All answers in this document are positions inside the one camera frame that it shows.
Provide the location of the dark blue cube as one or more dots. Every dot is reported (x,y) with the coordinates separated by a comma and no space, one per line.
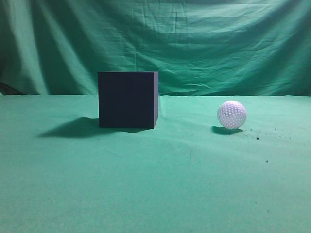
(128,99)

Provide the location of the white dimpled golf ball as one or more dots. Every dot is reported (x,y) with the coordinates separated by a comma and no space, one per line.
(231,114)

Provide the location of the green backdrop cloth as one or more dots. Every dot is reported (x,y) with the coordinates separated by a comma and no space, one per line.
(198,47)

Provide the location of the green table cloth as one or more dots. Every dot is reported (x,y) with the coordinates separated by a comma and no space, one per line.
(61,173)

